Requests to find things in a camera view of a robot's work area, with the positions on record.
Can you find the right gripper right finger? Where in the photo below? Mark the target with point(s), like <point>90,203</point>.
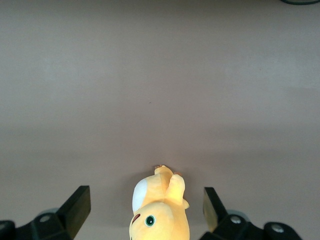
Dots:
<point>220,225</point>

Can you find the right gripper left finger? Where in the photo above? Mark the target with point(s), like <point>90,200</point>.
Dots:
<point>72,212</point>

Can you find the yellow plush toy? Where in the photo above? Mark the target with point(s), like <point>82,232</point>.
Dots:
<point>160,220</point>

